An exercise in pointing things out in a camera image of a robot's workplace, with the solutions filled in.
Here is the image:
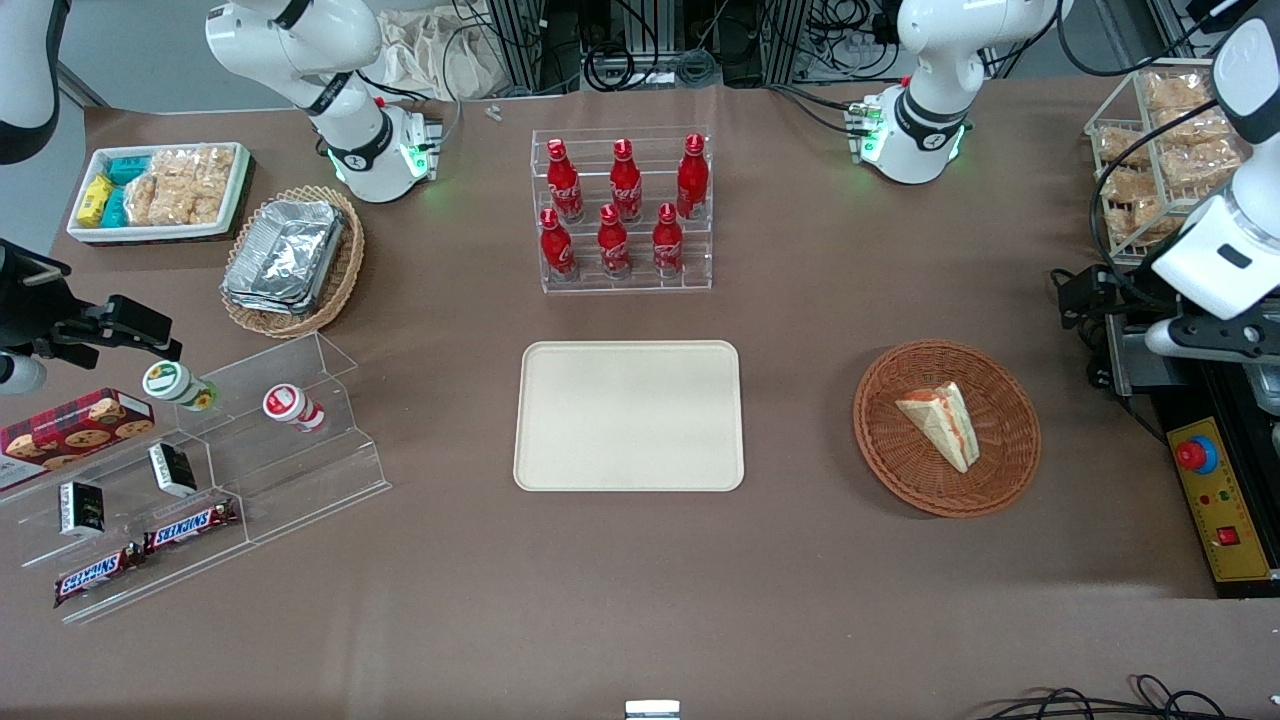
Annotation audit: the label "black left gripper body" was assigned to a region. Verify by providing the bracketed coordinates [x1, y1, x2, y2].
[1100, 283, 1186, 341]

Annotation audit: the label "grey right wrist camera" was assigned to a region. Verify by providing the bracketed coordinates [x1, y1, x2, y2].
[0, 354, 47, 395]

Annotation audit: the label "clear acrylic bottle rack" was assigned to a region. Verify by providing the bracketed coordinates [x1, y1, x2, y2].
[530, 126, 715, 295]

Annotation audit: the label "brown wicker basket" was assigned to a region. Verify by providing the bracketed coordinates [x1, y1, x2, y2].
[853, 340, 1042, 519]

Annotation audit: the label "bagged fried snack pack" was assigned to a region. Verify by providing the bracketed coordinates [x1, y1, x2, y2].
[1150, 105, 1233, 151]
[1104, 196, 1173, 248]
[1094, 125, 1153, 168]
[1144, 72, 1214, 112]
[1098, 165, 1163, 207]
[1160, 138, 1246, 193]

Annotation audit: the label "small black white box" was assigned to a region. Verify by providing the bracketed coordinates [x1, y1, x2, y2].
[147, 442, 199, 499]
[57, 480, 108, 539]

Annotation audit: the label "beige cloth bag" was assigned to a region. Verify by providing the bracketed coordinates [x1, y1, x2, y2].
[378, 6, 507, 102]

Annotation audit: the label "red plaid cookie box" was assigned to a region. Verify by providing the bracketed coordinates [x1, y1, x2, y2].
[0, 388, 157, 492]

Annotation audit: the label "white rectangular snack tray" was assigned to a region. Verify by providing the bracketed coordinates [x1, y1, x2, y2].
[66, 142, 252, 245]

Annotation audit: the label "triangular sandwich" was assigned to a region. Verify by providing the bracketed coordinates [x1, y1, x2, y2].
[895, 381, 981, 474]

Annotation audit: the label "Snickers chocolate bar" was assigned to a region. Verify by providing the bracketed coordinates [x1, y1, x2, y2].
[142, 497, 242, 555]
[52, 545, 147, 609]

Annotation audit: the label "beige plastic tray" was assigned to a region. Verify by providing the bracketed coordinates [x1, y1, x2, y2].
[514, 340, 746, 493]

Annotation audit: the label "black countertop appliance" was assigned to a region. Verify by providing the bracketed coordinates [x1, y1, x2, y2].
[1104, 300, 1280, 601]

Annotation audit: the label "red-capped yogurt bottle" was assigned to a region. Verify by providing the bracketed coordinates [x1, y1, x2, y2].
[262, 384, 327, 434]

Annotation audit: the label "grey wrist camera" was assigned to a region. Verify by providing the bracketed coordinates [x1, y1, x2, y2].
[0, 354, 47, 395]
[1145, 318, 1280, 363]

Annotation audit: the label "clear acrylic stepped display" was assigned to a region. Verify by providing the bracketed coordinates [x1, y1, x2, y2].
[0, 331, 392, 625]

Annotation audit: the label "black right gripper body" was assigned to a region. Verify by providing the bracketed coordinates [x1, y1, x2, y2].
[0, 240, 73, 357]

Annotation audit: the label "yellow emergency stop box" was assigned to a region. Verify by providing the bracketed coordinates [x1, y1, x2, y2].
[1165, 416, 1278, 585]

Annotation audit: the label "clear rice cracker pack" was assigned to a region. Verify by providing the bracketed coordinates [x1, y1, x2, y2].
[124, 170, 161, 228]
[190, 146, 237, 225]
[150, 148, 197, 227]

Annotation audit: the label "red cola bottle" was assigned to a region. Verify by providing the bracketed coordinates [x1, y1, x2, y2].
[539, 207, 579, 282]
[675, 133, 711, 221]
[651, 203, 686, 279]
[546, 138, 586, 224]
[609, 138, 645, 224]
[597, 203, 634, 280]

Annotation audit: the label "light oval wicker basket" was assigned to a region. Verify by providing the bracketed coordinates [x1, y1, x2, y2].
[220, 185, 366, 340]

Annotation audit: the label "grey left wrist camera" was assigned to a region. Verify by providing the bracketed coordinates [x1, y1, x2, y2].
[1145, 318, 1280, 363]

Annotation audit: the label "stacked aluminium foil trays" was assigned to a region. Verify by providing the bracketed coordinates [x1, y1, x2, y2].
[221, 199, 347, 317]

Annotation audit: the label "green-capped yogurt bottle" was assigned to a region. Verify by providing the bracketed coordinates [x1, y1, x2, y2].
[141, 360, 220, 413]

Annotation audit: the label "black floor cables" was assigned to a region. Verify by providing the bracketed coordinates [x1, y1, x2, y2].
[972, 674, 1253, 720]

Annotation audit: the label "black appliance power cable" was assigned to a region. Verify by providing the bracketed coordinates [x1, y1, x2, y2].
[1050, 266, 1169, 443]

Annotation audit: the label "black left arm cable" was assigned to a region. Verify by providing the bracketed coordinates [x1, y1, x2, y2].
[1058, 0, 1246, 293]

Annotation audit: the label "white wire rack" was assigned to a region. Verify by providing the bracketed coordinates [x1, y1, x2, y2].
[1084, 58, 1280, 269]

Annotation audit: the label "yellow snack packet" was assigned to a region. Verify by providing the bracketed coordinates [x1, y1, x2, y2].
[76, 174, 117, 221]

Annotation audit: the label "black base cable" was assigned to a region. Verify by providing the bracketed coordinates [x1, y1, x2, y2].
[767, 83, 863, 137]

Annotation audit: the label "coiled black cable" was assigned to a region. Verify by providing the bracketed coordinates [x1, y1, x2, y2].
[582, 44, 639, 94]

